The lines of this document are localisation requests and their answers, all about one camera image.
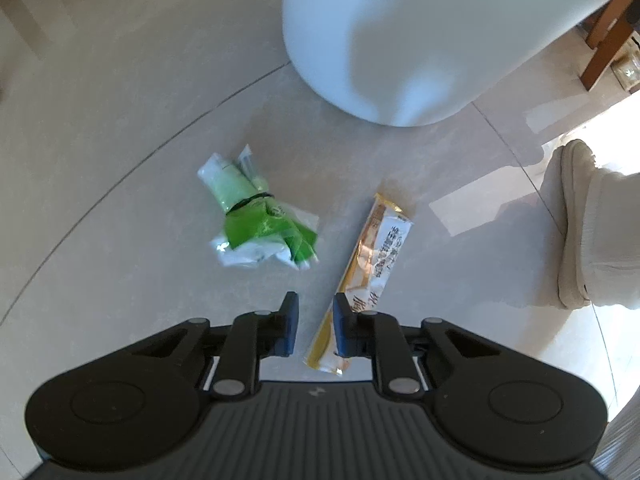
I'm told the clear glass jar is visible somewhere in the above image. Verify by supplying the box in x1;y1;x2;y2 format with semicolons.
611;37;640;92

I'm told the person's beige slipper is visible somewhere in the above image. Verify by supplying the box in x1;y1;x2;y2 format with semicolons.
542;139;618;311

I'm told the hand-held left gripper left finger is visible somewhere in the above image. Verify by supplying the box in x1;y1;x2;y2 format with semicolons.
125;291;300;401

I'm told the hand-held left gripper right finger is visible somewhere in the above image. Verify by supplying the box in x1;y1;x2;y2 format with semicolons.
332;292;506;401

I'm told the white plastic trash bin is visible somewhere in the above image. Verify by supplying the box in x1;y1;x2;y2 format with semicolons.
282;0;636;127

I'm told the wooden chair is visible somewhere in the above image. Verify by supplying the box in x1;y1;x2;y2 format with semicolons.
580;0;640;92

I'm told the person's beige pants leg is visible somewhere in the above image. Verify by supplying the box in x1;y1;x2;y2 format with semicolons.
582;169;640;311

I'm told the green and white wrapper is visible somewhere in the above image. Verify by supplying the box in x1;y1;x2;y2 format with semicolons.
197;145;321;272

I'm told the long beige snack wrapper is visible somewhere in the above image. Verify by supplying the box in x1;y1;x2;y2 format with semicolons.
305;192;415;377

